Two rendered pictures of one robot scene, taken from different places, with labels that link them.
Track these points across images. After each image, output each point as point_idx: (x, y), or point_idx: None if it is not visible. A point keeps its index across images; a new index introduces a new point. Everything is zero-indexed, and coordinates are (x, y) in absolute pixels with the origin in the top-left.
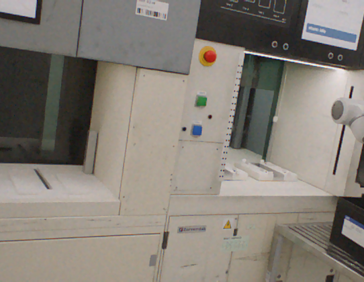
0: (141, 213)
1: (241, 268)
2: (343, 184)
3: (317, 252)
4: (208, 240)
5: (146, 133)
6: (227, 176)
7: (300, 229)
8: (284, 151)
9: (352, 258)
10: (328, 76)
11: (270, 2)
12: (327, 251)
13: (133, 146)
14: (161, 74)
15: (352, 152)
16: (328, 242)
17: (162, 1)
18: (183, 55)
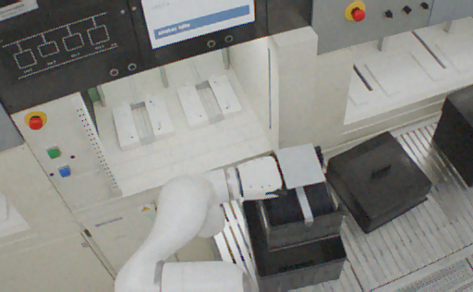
0: (53, 228)
1: None
2: (277, 148)
3: (220, 254)
4: (130, 222)
5: (18, 191)
6: (149, 140)
7: (223, 203)
8: (237, 63)
9: (250, 266)
10: None
11: (82, 39)
12: (228, 255)
13: (13, 201)
14: None
15: (279, 124)
16: (242, 229)
17: None
18: (6, 135)
